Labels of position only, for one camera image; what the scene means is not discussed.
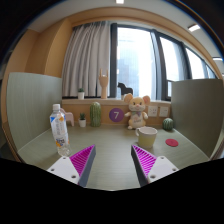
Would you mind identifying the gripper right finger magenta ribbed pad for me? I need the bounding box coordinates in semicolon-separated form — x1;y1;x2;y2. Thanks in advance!
130;144;180;188

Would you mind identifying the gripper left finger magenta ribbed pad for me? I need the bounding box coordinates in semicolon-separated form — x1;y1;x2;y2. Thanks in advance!
46;144;97;188

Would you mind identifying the clear plastic water bottle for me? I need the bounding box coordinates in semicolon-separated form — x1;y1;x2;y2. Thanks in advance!
50;104;71;156

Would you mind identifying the pale yellow mug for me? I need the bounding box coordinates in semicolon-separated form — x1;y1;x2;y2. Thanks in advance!
135;126;157;149

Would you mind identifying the red round coaster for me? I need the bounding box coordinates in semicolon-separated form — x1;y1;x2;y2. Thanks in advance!
165;139;179;147

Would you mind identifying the small potted plant on desk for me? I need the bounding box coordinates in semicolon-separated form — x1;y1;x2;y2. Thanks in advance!
78;113;86;127

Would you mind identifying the round green cactus figure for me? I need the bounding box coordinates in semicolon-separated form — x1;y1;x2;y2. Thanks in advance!
162;118;174;131

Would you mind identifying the pink horse figure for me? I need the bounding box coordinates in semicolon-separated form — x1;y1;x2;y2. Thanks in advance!
60;108;74;125

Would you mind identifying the plush mouse toy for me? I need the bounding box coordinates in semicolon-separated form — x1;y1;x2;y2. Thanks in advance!
124;93;150;130

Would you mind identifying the purple number seven disc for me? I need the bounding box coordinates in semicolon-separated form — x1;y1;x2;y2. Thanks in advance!
109;108;124;122

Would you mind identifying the tall green cactus figure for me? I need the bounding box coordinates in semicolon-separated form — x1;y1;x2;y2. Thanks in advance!
90;102;101;127

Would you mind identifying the wooden back ledge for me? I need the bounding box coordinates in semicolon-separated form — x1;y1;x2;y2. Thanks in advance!
62;98;171;126

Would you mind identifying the small potted plant on ledge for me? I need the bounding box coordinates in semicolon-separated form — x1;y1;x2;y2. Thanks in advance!
78;88;85;100

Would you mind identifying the black horse figure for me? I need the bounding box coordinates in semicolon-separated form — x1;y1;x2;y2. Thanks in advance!
118;83;133;96

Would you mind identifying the right green desk partition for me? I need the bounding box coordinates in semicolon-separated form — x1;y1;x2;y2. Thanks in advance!
171;79;224;157

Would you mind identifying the green desk partition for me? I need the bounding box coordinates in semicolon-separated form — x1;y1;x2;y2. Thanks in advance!
171;79;224;157
6;72;62;150

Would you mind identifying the left green desk partition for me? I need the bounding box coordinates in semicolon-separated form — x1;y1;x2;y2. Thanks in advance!
6;72;62;150

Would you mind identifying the wooden hand sculpture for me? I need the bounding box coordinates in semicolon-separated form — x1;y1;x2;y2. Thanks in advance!
99;73;109;99

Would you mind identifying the grey white curtain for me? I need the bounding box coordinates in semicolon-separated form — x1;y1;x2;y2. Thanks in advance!
62;21;110;97

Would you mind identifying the left white wall socket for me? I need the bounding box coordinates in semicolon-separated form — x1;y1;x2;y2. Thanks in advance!
148;106;158;117

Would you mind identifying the white wall socket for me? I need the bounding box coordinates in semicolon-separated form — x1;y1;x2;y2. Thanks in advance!
159;107;169;117
148;106;158;117

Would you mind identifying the right white wall socket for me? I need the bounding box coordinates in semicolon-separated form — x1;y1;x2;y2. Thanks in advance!
159;107;169;117

